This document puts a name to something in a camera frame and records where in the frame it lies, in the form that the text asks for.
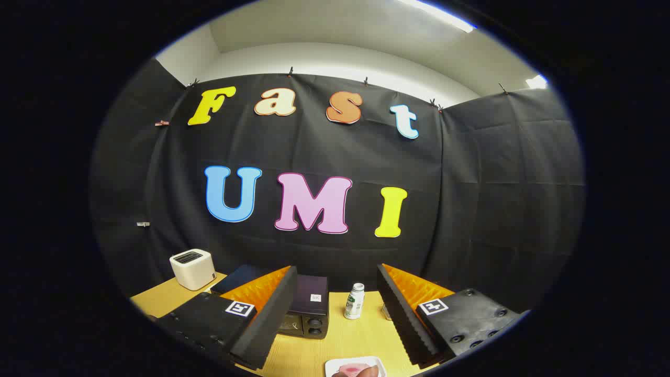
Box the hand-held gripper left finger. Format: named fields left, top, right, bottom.
left=157, top=265, right=298, bottom=370

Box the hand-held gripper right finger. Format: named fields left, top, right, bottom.
left=377, top=263, right=524, bottom=368

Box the black toaster oven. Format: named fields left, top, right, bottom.
left=210, top=264, right=330, bottom=340

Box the white rectangular food tray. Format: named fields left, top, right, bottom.
left=325, top=356, right=387, bottom=377

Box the white pop-up toaster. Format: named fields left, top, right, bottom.
left=169, top=249, right=217, bottom=291

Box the white bottle with green label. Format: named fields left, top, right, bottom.
left=343, top=283, right=365, bottom=320

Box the black backdrop cloth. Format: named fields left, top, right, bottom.
left=89, top=58, right=587, bottom=315

